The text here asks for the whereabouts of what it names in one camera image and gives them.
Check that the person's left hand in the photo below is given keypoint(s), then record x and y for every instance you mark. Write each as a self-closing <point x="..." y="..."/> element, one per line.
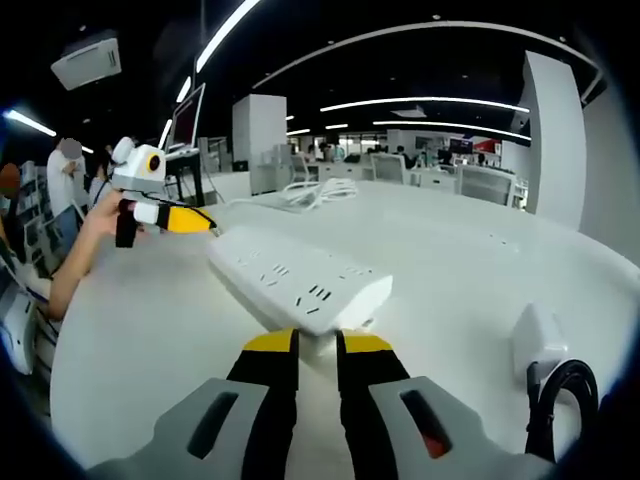
<point x="102" y="216"/>

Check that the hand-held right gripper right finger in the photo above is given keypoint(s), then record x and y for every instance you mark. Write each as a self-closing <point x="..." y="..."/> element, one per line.
<point x="400" y="430"/>

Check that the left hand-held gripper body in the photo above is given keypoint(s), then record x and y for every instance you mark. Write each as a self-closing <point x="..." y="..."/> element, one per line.
<point x="137" y="170"/>

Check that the white desk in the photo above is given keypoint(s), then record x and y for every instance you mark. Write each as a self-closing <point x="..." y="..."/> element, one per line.
<point x="450" y="260"/>

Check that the black monitor stand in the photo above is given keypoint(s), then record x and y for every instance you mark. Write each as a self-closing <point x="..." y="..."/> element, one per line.
<point x="187" y="175"/>

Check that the white power strip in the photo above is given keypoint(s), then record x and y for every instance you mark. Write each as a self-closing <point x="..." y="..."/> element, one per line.
<point x="280" y="270"/>

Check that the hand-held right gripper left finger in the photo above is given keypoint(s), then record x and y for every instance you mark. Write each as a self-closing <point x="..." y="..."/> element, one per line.
<point x="215" y="430"/>

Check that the computer monitor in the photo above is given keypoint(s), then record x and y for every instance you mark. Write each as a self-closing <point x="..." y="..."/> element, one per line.
<point x="185" y="122"/>

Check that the ceiling air conditioner unit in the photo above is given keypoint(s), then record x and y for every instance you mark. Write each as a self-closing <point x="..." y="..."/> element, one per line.
<point x="87" y="59"/>

